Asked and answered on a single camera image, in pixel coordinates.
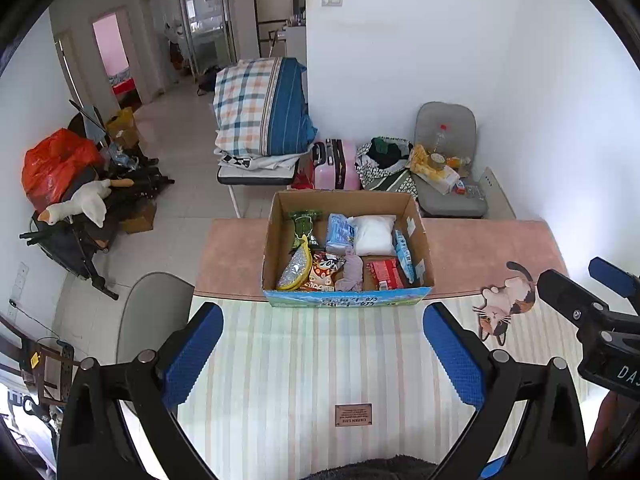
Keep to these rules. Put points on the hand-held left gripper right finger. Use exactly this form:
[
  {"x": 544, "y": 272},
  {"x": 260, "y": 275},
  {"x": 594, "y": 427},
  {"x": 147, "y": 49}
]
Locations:
[{"x": 452, "y": 350}]

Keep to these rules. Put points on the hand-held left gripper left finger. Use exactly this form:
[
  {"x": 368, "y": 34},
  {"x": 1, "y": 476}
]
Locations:
[{"x": 192, "y": 350}]

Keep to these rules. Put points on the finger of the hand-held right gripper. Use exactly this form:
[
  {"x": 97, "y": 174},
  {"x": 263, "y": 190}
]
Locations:
[
  {"x": 570, "y": 297},
  {"x": 615, "y": 277}
]

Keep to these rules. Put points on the red snack packet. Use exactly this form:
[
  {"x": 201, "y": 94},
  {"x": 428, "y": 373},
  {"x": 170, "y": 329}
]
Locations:
[{"x": 385, "y": 274}]

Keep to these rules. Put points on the long blue packet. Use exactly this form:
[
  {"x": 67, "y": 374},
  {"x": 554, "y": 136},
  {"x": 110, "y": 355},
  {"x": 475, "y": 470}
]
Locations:
[{"x": 404, "y": 257}]

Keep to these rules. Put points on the purple cloth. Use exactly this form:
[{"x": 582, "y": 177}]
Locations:
[{"x": 351, "y": 272}]

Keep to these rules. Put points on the yellow silver pouch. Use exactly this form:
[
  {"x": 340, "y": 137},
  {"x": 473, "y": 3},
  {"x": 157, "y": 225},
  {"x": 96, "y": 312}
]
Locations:
[{"x": 294, "y": 272}]

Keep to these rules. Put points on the white plastic bag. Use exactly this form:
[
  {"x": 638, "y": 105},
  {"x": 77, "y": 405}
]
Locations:
[{"x": 372, "y": 235}]

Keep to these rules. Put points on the panda print snack packet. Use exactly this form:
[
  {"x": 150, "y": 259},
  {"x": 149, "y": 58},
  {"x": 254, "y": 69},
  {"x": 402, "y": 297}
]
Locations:
[{"x": 322, "y": 270}]

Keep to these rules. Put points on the blue tissue pack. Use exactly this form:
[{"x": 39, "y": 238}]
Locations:
[{"x": 340, "y": 232}]

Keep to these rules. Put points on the green snack packet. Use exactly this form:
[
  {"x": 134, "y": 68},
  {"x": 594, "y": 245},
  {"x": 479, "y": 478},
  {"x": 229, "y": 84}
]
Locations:
[{"x": 302, "y": 225}]

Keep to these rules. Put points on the person's right forearm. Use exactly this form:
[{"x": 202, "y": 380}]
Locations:
[{"x": 605, "y": 425}]

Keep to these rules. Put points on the grey plastic chair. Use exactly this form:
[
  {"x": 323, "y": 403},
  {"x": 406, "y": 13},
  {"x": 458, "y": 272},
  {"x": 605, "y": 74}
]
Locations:
[{"x": 150, "y": 320}]

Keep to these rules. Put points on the grey board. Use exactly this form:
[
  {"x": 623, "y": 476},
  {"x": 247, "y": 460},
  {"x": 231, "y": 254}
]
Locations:
[{"x": 497, "y": 197}]

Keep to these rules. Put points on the small brown cardboard box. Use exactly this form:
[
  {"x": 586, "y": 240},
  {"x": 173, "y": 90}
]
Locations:
[{"x": 139, "y": 217}]

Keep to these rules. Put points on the wooden chair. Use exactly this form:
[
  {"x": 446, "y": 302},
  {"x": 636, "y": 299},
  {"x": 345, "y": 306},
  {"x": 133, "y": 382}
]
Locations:
[{"x": 50, "y": 370}]

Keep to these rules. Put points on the person's dark fleece clothing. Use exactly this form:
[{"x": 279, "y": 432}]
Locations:
[{"x": 370, "y": 470}]

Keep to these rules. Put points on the small red box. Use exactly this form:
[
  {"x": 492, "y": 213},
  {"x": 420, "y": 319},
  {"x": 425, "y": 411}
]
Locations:
[{"x": 459, "y": 190}]

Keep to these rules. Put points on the black folded stroller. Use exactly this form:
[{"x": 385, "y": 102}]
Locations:
[{"x": 65, "y": 245}]

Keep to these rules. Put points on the yellow plastic bag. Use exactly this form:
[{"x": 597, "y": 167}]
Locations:
[{"x": 440, "y": 172}]

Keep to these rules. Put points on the white goose plush toy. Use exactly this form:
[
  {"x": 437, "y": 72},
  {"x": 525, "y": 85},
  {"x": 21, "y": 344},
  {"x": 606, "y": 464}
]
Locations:
[{"x": 85, "y": 200}]

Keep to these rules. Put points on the folding bed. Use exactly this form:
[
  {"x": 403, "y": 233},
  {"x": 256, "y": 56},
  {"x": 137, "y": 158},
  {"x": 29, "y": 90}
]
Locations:
[{"x": 255, "y": 175}]

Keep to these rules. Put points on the patterned bag of clothes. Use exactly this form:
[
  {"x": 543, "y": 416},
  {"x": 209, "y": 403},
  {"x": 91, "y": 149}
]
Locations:
[{"x": 385, "y": 165}]

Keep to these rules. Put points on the clear plastic bottle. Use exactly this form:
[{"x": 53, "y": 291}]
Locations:
[{"x": 439, "y": 137}]

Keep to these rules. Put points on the grey cushioned chair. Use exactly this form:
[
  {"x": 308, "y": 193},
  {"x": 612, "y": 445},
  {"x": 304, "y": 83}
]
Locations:
[{"x": 445, "y": 120}]

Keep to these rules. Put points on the pink suitcase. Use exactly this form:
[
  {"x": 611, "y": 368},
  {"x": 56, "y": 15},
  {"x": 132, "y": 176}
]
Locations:
[{"x": 335, "y": 165}]

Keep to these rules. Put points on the orange plastic bag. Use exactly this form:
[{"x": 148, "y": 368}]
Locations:
[{"x": 55, "y": 165}]

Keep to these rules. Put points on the yellow cardboard box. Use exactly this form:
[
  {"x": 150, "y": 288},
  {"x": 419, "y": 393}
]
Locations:
[{"x": 122, "y": 127}]

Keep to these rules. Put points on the plaid and blue quilt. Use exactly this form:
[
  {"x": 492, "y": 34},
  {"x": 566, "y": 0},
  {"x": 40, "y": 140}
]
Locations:
[{"x": 255, "y": 105}]

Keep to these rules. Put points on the black bag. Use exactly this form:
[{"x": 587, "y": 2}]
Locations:
[{"x": 207, "y": 82}]

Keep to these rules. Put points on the white wall socket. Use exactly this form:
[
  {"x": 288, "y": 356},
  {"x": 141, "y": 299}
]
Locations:
[{"x": 19, "y": 282}]

